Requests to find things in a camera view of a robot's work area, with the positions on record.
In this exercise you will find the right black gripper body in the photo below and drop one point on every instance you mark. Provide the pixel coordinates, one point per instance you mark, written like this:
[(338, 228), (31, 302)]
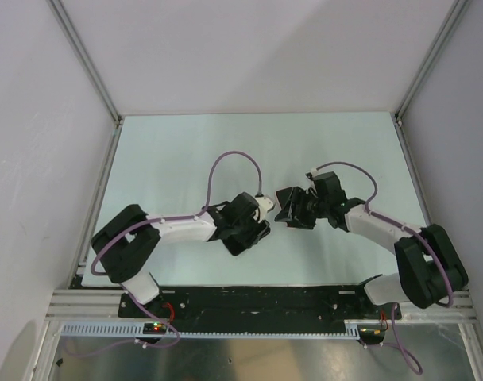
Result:
[(310, 207)]

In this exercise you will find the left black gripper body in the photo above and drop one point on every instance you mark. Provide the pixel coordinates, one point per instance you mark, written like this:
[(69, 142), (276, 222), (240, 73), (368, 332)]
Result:
[(245, 232)]

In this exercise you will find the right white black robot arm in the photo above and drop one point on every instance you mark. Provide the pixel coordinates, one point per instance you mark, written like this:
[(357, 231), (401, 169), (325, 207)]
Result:
[(429, 269)]

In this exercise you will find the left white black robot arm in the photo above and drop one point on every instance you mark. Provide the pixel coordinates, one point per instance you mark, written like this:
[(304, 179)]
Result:
[(125, 244)]

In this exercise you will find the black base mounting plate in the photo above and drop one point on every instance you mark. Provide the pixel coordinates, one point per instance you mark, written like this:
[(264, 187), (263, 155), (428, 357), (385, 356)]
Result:
[(260, 310)]

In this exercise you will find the left controller board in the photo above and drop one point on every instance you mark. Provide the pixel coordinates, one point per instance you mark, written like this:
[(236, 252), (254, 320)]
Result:
[(154, 328)]

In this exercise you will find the controller board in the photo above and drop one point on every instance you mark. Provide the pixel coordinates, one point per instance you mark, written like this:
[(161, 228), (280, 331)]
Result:
[(371, 335), (154, 328)]

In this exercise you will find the right controller board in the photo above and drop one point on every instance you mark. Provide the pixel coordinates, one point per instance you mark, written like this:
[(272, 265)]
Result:
[(371, 335)]

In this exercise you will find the aluminium front frame rail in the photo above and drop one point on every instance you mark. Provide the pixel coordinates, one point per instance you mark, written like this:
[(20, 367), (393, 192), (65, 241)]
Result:
[(102, 305)]

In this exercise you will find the left aluminium corner post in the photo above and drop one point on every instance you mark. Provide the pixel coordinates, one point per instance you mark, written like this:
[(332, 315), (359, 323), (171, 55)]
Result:
[(79, 48)]

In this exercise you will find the aluminium corner post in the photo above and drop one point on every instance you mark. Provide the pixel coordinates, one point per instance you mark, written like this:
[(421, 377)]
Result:
[(442, 37), (79, 48)]

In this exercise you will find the right aluminium corner post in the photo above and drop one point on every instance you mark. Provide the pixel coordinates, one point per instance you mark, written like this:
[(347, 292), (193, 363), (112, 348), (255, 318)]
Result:
[(442, 37)]

